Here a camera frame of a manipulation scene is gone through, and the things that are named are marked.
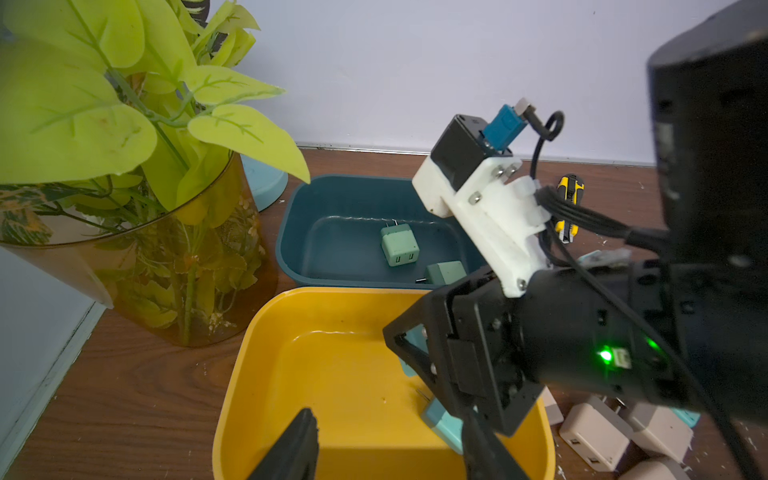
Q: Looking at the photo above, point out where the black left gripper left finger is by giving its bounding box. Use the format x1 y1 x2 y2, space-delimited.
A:
247 408 319 480

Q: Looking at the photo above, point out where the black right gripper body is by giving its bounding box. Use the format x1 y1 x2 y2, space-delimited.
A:
383 268 678 435

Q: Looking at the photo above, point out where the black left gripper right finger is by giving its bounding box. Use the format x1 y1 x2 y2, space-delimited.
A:
462 410 528 480

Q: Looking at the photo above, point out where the green plug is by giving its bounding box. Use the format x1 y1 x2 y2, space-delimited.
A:
416 261 467 286
672 408 701 429
420 398 464 455
380 223 420 267

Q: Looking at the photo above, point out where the pink plug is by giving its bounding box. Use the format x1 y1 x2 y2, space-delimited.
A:
559 396 634 473
618 457 690 480
618 402 694 463
539 386 564 426

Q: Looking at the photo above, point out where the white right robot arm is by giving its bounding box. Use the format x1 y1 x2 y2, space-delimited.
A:
383 1 767 479

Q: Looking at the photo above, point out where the yellow storage bin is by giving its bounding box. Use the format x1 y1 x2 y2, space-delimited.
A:
211 286 557 480

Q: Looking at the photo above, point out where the teal storage bin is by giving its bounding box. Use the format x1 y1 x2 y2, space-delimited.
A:
276 175 486 289

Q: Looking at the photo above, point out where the yellow black utility knife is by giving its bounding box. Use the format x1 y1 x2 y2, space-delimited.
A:
554 174 585 244

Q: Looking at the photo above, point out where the light blue dish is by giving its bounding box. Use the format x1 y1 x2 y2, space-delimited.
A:
242 156 289 212

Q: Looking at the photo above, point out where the potted green plant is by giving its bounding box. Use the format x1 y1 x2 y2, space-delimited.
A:
1 0 310 347

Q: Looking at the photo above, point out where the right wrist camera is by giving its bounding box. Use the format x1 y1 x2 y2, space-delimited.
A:
412 98 551 298

